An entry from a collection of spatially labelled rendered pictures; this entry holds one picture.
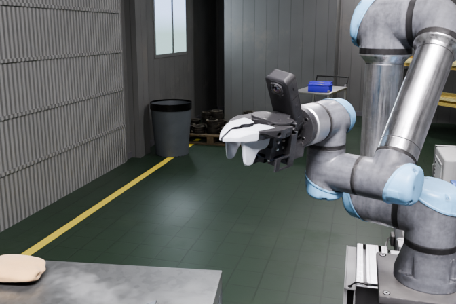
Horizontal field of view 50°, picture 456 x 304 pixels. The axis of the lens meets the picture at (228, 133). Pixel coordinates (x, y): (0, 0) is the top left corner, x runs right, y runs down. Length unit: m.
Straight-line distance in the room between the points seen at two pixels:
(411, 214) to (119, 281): 0.67
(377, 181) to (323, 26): 7.26
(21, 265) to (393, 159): 0.83
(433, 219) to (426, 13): 0.44
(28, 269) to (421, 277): 0.87
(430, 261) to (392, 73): 0.42
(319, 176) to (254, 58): 7.37
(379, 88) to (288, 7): 7.06
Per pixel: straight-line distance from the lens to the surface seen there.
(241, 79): 8.35
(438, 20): 1.08
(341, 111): 0.94
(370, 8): 1.15
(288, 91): 0.77
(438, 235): 1.17
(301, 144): 0.86
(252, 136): 0.72
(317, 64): 8.12
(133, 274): 1.19
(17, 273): 1.20
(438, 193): 1.14
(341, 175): 0.92
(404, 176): 0.88
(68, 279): 1.21
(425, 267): 1.19
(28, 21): 4.56
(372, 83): 1.15
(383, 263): 1.30
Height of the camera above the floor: 1.60
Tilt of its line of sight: 12 degrees down
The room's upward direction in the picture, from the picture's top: straight up
